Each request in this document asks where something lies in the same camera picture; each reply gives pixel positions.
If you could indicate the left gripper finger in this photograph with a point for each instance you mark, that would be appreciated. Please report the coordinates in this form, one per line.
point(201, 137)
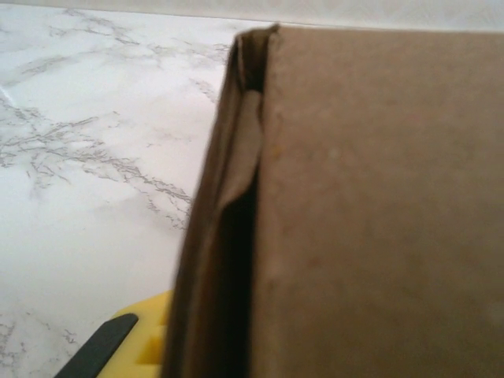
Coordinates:
point(130, 354)

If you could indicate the brown cardboard box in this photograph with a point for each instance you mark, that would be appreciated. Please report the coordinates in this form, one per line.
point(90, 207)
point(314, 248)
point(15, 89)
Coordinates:
point(374, 216)

